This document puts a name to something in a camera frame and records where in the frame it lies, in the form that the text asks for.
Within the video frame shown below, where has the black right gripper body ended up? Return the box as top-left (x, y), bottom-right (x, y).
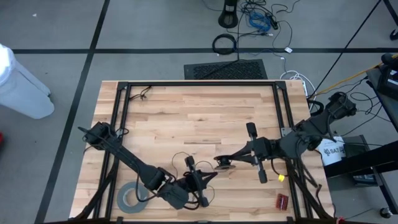
top-left (246, 122), bottom-right (277, 184)

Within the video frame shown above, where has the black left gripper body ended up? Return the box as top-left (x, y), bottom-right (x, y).
top-left (180, 156), bottom-right (210, 208)

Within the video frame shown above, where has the black plastic cord spool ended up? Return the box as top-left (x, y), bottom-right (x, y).
top-left (213, 155), bottom-right (237, 173)

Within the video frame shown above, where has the thin black cord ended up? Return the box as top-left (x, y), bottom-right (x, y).
top-left (170, 151), bottom-right (218, 212)

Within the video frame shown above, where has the red screwdriver bit set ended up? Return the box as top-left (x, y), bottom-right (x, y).
top-left (275, 193), bottom-right (290, 212)

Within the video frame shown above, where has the white paper sign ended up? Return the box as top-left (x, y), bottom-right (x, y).
top-left (317, 136), bottom-right (347, 167)

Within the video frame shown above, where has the white power strip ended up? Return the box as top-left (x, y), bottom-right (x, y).
top-left (298, 78), bottom-right (311, 98)

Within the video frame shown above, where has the black floor grate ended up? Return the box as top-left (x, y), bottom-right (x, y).
top-left (183, 58), bottom-right (269, 80)

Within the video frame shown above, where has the black equipment cart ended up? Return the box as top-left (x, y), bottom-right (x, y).
top-left (323, 52), bottom-right (398, 219)

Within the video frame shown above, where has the black power adapter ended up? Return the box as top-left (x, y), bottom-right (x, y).
top-left (266, 12), bottom-right (280, 31)

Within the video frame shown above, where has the black stand base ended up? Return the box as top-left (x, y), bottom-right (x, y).
top-left (217, 0), bottom-right (240, 29)

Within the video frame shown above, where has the white trash bin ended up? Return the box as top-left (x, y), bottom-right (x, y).
top-left (0, 43), bottom-right (55, 120)

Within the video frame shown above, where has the thick black looped cable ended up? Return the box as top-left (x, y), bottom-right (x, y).
top-left (269, 157), bottom-right (289, 179)

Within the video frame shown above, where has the brown connector cable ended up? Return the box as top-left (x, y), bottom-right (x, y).
top-left (315, 183), bottom-right (325, 205)

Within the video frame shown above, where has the grey duct tape roll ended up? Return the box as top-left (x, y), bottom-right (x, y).
top-left (116, 181), bottom-right (150, 215)

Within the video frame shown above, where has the white cable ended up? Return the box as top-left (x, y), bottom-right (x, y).
top-left (279, 70), bottom-right (312, 82)

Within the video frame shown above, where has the black aluminium table frame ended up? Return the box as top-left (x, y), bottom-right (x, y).
top-left (70, 80), bottom-right (335, 224)

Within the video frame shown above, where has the short black cable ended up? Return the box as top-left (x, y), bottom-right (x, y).
top-left (128, 85), bottom-right (154, 102)

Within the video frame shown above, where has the yellow cable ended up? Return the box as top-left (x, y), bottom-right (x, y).
top-left (309, 53), bottom-right (398, 98)

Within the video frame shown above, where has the black coiled cable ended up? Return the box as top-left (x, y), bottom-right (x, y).
top-left (211, 33), bottom-right (238, 56)

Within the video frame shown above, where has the blue cable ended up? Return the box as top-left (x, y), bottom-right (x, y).
top-left (248, 11), bottom-right (272, 32)

